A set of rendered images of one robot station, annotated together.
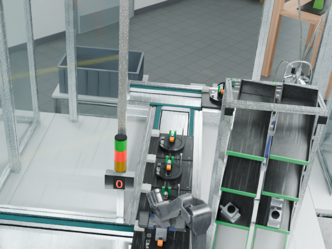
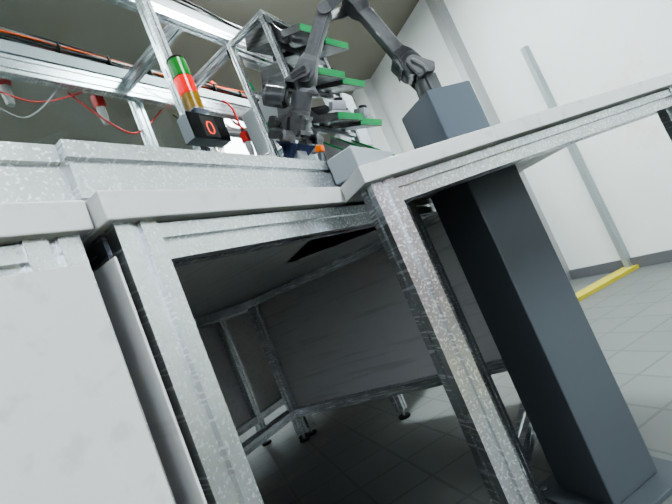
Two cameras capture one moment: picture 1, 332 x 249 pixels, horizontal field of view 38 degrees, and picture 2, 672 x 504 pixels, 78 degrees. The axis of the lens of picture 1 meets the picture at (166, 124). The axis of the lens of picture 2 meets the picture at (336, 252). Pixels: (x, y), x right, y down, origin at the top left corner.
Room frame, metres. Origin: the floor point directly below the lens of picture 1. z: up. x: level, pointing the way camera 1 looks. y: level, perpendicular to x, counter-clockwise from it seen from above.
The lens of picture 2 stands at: (0.89, 0.96, 0.69)
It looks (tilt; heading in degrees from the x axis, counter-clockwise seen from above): 5 degrees up; 301
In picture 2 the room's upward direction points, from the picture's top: 23 degrees counter-clockwise
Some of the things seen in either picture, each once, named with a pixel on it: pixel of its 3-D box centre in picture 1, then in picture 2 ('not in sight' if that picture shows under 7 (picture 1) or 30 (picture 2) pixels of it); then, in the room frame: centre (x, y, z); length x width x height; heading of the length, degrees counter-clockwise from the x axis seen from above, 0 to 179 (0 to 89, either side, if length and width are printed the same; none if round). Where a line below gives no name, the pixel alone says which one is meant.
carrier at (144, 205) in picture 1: (165, 197); not in sight; (1.71, -0.02, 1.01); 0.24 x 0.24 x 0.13; 88
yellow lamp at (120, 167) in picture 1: (120, 163); (192, 104); (1.58, 0.17, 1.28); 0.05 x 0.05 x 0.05
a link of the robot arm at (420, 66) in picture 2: not in sight; (419, 70); (1.09, -0.16, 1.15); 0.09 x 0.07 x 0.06; 118
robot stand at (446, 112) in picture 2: not in sight; (449, 133); (1.09, -0.17, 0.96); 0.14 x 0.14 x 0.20; 51
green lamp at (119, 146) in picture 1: (120, 143); (179, 70); (1.58, 0.17, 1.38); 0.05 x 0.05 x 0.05
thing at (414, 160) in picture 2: not in sight; (456, 180); (1.13, -0.20, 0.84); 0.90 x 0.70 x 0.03; 51
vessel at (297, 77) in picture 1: (293, 94); not in sight; (2.24, -0.64, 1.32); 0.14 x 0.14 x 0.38
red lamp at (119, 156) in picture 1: (120, 153); (186, 87); (1.58, 0.17, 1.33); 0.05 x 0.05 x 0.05
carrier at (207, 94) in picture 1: (221, 92); not in sight; (2.79, -0.34, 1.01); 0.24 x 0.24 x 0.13; 88
